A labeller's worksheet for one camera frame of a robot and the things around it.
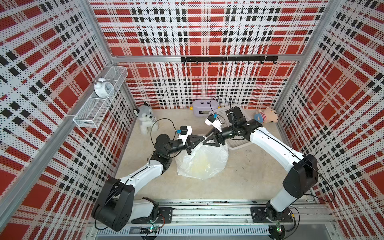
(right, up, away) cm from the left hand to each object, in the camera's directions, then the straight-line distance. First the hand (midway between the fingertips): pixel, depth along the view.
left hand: (205, 136), depth 72 cm
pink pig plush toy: (+48, +12, +36) cm, 61 cm away
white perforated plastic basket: (+16, -6, +16) cm, 24 cm away
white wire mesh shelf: (-68, +16, +19) cm, 73 cm away
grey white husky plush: (-38, +7, +29) cm, 49 cm away
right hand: (+1, -2, +1) cm, 2 cm away
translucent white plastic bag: (0, -16, +12) cm, 20 cm away
